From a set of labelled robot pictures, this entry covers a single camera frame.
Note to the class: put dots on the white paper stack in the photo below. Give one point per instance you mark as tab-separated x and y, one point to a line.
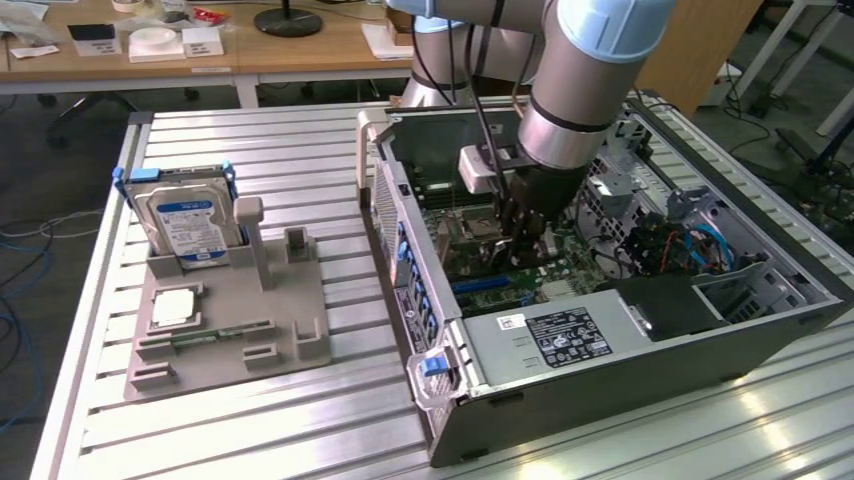
387	42

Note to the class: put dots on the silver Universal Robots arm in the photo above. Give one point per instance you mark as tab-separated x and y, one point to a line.
581	85

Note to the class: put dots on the red packet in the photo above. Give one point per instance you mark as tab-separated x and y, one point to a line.
208	15

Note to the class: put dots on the hard disk in blue caddy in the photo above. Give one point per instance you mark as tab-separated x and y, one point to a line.
183	225

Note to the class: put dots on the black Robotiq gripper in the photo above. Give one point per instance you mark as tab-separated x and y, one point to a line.
543	195

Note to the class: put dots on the black round lamp base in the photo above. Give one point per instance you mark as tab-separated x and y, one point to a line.
289	22

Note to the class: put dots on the CPU socket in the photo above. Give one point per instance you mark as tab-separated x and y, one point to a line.
475	225

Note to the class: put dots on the wooden cabinet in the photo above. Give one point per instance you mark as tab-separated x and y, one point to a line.
708	45

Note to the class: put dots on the white box with black lid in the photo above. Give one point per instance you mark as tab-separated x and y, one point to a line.
95	40

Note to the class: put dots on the grey power supply unit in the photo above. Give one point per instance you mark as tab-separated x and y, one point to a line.
527	350

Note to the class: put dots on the blue case latch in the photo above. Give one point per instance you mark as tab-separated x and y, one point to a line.
434	365

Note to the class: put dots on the blue expansion slot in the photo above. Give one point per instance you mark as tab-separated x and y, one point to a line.
482	284

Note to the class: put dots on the white paper slip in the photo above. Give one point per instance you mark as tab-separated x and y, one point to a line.
34	51

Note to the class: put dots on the metal disk bay cage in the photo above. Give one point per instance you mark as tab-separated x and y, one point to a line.
617	195

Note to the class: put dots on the open black PC case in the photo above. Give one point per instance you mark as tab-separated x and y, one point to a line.
601	390

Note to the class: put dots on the white tape roll on box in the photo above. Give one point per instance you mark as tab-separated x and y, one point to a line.
154	42

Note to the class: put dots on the green RAM stick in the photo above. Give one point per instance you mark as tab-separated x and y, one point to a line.
214	334

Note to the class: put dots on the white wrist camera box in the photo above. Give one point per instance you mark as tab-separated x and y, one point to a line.
477	170

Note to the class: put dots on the silver CPU chip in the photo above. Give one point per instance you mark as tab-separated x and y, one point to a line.
175	306

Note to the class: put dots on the grey parts rack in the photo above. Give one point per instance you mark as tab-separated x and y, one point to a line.
230	305

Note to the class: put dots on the wooden desk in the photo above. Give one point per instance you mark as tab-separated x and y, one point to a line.
80	67

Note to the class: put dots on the small white labelled box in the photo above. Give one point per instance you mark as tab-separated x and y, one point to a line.
202	42

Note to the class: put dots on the green motherboard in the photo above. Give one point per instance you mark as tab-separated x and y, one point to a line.
554	285

